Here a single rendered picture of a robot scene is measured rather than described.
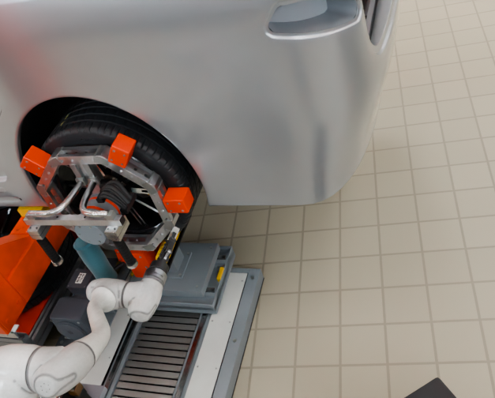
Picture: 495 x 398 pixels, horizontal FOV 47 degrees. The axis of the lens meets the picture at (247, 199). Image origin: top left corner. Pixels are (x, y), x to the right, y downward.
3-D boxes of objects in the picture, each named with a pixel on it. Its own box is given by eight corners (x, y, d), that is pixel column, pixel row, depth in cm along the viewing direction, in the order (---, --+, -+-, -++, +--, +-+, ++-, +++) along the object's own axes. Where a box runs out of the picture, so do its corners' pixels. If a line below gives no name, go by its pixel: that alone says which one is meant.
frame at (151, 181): (192, 240, 244) (144, 142, 208) (187, 253, 239) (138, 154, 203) (84, 238, 262) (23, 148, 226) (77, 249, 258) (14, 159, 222)
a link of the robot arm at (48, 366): (92, 338, 172) (53, 336, 176) (58, 368, 155) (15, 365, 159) (98, 377, 175) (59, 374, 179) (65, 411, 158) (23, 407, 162)
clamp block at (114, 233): (130, 223, 212) (125, 213, 209) (121, 242, 206) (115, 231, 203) (118, 223, 214) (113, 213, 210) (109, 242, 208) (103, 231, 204)
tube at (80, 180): (88, 183, 223) (76, 163, 216) (67, 220, 210) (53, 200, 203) (51, 184, 229) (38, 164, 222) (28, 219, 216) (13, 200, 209)
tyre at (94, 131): (188, 94, 220) (38, 90, 237) (168, 133, 204) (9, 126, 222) (218, 212, 266) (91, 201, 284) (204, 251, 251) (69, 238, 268)
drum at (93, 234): (133, 207, 237) (118, 182, 228) (112, 247, 223) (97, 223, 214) (103, 208, 242) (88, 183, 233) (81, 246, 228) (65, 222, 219)
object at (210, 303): (236, 257, 299) (230, 244, 292) (217, 315, 275) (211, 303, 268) (151, 254, 316) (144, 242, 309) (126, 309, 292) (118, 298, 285)
